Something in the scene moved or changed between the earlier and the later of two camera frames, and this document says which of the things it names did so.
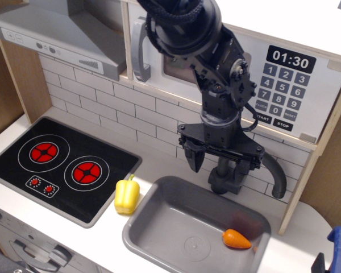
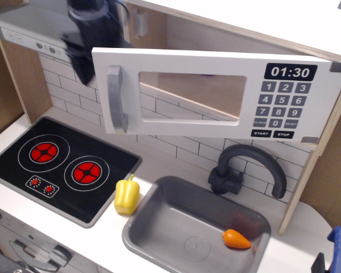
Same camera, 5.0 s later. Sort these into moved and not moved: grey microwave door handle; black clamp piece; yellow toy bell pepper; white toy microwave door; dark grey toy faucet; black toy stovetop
Moved: grey microwave door handle; white toy microwave door
Not moved: dark grey toy faucet; yellow toy bell pepper; black toy stovetop; black clamp piece
